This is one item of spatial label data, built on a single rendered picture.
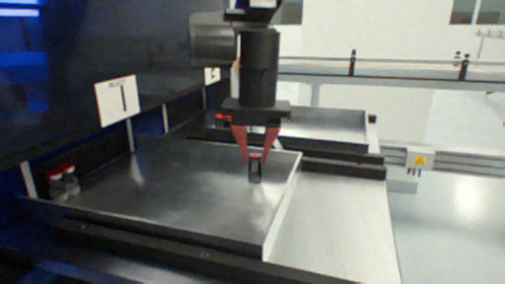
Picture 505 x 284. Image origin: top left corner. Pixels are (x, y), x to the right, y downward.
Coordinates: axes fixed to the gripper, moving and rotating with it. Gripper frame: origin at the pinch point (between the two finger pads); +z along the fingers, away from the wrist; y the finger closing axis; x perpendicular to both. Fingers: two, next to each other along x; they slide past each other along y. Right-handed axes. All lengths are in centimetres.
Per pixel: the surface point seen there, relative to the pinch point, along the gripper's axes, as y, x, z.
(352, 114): -24.4, -35.2, 1.6
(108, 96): 21.0, 3.5, -10.0
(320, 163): -11.4, -4.1, 2.1
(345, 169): -15.6, -3.1, 2.4
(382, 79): -55, -106, 3
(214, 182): 6.4, 1.2, 4.3
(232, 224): 2.2, 12.5, 4.0
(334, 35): -44, -173, -13
